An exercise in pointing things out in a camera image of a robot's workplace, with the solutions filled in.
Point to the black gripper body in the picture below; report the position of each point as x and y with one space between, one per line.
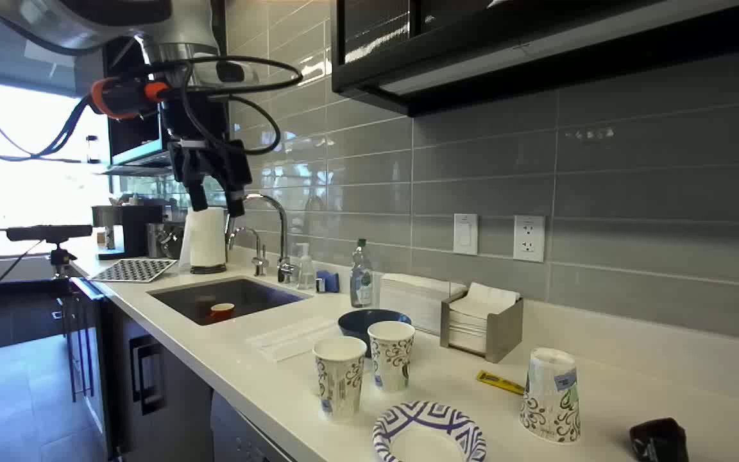
203 128

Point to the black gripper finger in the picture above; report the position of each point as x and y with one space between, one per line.
237 199
192 193

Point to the dark blue bowl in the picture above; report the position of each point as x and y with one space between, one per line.
359 320

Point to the white napkin stack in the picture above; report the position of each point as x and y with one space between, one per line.
476 311

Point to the white paper towel roll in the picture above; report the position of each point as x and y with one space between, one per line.
205 240

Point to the small chrome tap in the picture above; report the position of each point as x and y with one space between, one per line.
258 252

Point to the black coffee machine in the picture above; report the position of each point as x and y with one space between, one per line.
135 226

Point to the chrome kitchen faucet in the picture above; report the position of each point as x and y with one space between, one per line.
283 252

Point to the steel kitchen sink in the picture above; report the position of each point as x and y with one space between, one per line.
244 297

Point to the clear soap bottle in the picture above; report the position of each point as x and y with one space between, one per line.
304 270

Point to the grey drying mat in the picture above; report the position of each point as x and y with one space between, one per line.
135 270

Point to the orange object in sink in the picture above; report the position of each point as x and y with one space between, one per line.
222 311

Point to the white paper sheet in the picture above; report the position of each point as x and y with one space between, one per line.
289 336

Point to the clear plastic water bottle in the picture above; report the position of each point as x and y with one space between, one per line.
363 282

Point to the bright window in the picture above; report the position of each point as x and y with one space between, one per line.
26 171

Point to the clear acrylic box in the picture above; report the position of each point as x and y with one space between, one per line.
417 304

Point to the dark base cabinet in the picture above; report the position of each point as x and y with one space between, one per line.
181 402

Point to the grey napkin holder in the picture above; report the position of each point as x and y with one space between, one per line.
504 335

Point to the blue patterned paper plate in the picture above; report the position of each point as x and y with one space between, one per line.
428 436

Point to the yellow sauce packet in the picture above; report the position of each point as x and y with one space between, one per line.
499 384

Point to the upside-down patterned paper cup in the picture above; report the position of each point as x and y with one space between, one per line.
549 399

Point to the black binder clip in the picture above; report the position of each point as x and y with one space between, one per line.
658 439

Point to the black camera tripod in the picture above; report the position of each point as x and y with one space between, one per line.
63 257

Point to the black bar camera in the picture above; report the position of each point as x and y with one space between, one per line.
50 231

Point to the white light switch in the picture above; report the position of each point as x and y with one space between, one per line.
466 231

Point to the white wall outlet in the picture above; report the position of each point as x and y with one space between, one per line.
530 238

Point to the dark upper wall cabinet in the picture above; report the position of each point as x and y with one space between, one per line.
557 41

